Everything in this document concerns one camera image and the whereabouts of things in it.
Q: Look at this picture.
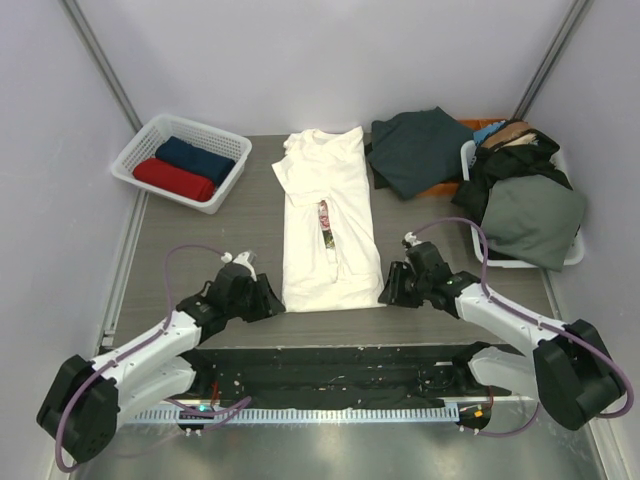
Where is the white floral print t-shirt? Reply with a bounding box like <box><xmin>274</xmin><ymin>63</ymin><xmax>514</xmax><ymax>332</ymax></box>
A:
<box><xmin>272</xmin><ymin>127</ymin><xmax>384</xmax><ymax>313</ymax></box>

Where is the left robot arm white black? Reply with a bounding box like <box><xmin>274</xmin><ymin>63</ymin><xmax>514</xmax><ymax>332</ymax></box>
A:
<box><xmin>36</xmin><ymin>262</ymin><xmax>285</xmax><ymax>473</ymax></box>

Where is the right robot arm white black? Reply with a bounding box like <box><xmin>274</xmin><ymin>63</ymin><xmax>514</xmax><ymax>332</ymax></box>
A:
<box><xmin>379</xmin><ymin>242</ymin><xmax>632</xmax><ymax>431</ymax></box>

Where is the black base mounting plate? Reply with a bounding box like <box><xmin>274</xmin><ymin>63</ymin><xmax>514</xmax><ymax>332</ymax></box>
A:
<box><xmin>177</xmin><ymin>345</ymin><xmax>505</xmax><ymax>410</ymax></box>

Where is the orange plastic tray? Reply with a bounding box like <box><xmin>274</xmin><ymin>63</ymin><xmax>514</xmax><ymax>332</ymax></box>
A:
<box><xmin>418</xmin><ymin>118</ymin><xmax>505</xmax><ymax>197</ymax></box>

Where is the grey green t-shirt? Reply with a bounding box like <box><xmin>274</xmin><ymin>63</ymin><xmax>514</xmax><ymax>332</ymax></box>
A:
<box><xmin>481</xmin><ymin>175</ymin><xmax>587</xmax><ymax>271</ymax></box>

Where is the dark teal folded t-shirt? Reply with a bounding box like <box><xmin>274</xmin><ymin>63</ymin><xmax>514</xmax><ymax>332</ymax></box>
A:
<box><xmin>365</xmin><ymin>107</ymin><xmax>474</xmax><ymax>200</ymax></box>

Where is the white plastic laundry bin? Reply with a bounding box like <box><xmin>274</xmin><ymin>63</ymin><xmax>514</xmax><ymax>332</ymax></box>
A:
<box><xmin>460</xmin><ymin>140</ymin><xmax>585</xmax><ymax>269</ymax></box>

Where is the rolled red t-shirt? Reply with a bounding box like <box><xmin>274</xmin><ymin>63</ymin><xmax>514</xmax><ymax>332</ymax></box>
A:
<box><xmin>133</xmin><ymin>158</ymin><xmax>216</xmax><ymax>202</ymax></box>

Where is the rolled navy blue t-shirt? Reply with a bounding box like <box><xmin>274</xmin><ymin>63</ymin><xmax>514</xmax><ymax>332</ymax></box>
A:
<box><xmin>155</xmin><ymin>136</ymin><xmax>236</xmax><ymax>187</ymax></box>

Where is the blue cloth in bin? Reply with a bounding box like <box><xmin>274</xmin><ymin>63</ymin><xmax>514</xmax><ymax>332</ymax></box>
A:
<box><xmin>473</xmin><ymin>120</ymin><xmax>507</xmax><ymax>146</ymax></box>

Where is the black crumpled garment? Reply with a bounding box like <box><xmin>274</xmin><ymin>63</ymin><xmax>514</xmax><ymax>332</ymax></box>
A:
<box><xmin>452</xmin><ymin>130</ymin><xmax>573</xmax><ymax>224</ymax></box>

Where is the tan beige garment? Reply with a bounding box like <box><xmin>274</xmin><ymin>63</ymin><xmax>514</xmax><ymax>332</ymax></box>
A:
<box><xmin>480</xmin><ymin>120</ymin><xmax>535</xmax><ymax>150</ymax></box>

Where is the white plastic lattice basket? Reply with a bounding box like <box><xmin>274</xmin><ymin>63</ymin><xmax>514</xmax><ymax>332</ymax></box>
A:
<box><xmin>111</xmin><ymin>114</ymin><xmax>253</xmax><ymax>215</ymax></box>

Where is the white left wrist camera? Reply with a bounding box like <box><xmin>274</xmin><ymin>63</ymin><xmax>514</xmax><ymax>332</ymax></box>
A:
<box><xmin>220</xmin><ymin>250</ymin><xmax>256</xmax><ymax>279</ymax></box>

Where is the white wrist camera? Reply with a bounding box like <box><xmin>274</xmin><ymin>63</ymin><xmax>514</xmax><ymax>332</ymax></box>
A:
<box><xmin>220</xmin><ymin>250</ymin><xmax>256</xmax><ymax>279</ymax></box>
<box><xmin>402</xmin><ymin>232</ymin><xmax>422</xmax><ymax>250</ymax></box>

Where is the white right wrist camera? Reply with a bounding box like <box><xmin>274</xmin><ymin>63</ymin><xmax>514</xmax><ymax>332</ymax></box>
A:
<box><xmin>402</xmin><ymin>232</ymin><xmax>422</xmax><ymax>250</ymax></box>

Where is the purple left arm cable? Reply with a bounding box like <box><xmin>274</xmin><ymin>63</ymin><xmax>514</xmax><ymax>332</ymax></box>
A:
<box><xmin>54</xmin><ymin>244</ymin><xmax>254</xmax><ymax>474</ymax></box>

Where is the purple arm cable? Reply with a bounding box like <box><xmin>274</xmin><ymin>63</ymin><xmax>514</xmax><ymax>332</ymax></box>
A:
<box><xmin>407</xmin><ymin>217</ymin><xmax>630</xmax><ymax>439</ymax></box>
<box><xmin>54</xmin><ymin>244</ymin><xmax>254</xmax><ymax>474</ymax></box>

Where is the slotted white cable duct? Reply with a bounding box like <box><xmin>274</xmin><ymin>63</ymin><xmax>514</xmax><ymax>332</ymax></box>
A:
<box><xmin>128</xmin><ymin>403</ymin><xmax>459</xmax><ymax>428</ymax></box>

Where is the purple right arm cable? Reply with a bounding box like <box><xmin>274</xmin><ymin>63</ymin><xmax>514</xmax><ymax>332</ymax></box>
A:
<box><xmin>407</xmin><ymin>217</ymin><xmax>630</xmax><ymax>439</ymax></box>

